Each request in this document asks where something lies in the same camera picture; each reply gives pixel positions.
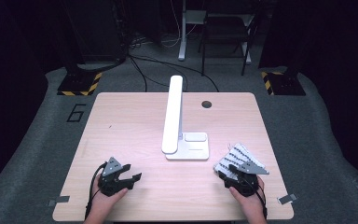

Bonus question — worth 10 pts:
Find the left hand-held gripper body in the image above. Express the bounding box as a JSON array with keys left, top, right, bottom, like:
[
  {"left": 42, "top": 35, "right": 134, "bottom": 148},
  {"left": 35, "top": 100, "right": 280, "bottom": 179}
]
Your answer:
[{"left": 97, "top": 157, "right": 135, "bottom": 198}]

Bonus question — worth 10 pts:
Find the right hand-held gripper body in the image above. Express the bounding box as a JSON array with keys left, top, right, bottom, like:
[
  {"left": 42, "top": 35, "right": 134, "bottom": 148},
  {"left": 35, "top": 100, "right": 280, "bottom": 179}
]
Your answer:
[{"left": 224, "top": 161, "right": 270, "bottom": 198}]

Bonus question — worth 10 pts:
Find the white grey patterned cloth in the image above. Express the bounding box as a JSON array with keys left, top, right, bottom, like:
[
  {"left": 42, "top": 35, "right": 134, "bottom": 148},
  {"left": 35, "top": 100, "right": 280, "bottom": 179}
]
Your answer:
[{"left": 213, "top": 142, "right": 267, "bottom": 181}]

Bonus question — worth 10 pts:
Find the white desk lamp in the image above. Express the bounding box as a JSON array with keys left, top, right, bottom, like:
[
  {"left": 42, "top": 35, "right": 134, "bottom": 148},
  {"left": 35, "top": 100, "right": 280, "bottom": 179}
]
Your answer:
[{"left": 161, "top": 75, "right": 210, "bottom": 161}]

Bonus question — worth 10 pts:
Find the person's right hand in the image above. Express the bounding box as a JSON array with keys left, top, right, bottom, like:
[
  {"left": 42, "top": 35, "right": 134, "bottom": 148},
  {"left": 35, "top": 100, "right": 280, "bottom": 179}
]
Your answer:
[{"left": 228, "top": 176, "right": 267, "bottom": 218}]

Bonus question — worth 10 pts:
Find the person's left hand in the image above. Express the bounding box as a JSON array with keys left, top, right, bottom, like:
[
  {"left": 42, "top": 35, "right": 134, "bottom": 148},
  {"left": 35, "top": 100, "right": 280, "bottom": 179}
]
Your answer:
[{"left": 89, "top": 175, "right": 129, "bottom": 216}]

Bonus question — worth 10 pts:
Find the grey tape strip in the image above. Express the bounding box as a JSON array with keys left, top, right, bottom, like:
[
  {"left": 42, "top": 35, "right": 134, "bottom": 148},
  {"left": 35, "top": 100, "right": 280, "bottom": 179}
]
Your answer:
[
  {"left": 277, "top": 193, "right": 298, "bottom": 205},
  {"left": 47, "top": 195, "right": 71, "bottom": 207}
]

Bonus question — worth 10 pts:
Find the black yellow striped stand base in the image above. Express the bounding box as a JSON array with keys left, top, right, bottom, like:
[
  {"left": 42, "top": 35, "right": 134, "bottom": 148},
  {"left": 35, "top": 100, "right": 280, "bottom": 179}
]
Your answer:
[
  {"left": 260, "top": 70, "right": 307, "bottom": 96},
  {"left": 56, "top": 69, "right": 103, "bottom": 97}
]

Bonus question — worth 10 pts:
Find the black equipment rack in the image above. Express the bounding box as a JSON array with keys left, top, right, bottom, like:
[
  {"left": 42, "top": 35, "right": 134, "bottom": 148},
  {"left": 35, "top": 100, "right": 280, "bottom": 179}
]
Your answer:
[{"left": 62, "top": 0, "right": 129, "bottom": 64}]

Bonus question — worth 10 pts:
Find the black folding chair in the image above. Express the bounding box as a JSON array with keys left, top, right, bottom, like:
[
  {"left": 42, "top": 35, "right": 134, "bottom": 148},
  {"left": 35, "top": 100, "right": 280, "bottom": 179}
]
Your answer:
[{"left": 198, "top": 8, "right": 257, "bottom": 77}]

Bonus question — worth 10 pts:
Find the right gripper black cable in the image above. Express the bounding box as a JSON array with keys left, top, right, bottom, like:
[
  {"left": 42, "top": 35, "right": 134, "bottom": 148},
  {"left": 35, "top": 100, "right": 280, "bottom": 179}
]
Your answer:
[{"left": 255, "top": 178, "right": 269, "bottom": 218}]

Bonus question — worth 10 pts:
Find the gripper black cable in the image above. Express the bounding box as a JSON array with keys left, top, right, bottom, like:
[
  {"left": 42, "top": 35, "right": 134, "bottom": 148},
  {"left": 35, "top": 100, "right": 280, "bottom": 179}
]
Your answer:
[
  {"left": 85, "top": 161, "right": 108, "bottom": 218},
  {"left": 255, "top": 178, "right": 269, "bottom": 218}
]

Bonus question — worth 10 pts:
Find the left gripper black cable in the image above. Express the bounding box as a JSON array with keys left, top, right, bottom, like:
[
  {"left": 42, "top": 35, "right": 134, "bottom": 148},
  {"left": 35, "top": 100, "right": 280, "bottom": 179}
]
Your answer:
[{"left": 85, "top": 161, "right": 108, "bottom": 218}]

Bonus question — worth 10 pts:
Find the black floor cable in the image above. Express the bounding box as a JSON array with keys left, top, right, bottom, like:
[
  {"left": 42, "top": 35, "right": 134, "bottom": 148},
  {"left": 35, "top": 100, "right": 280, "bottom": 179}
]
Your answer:
[
  {"left": 127, "top": 55, "right": 148, "bottom": 93},
  {"left": 130, "top": 54, "right": 220, "bottom": 93}
]

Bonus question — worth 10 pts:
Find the white table frame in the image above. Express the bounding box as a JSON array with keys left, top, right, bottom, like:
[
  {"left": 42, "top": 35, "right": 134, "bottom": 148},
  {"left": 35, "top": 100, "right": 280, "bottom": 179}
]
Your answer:
[{"left": 177, "top": 0, "right": 253, "bottom": 64}]

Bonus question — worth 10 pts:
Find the white hanging cable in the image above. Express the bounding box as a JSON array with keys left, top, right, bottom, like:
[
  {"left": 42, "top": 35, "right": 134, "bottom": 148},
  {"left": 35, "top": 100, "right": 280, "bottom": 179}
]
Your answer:
[{"left": 160, "top": 0, "right": 199, "bottom": 49}]

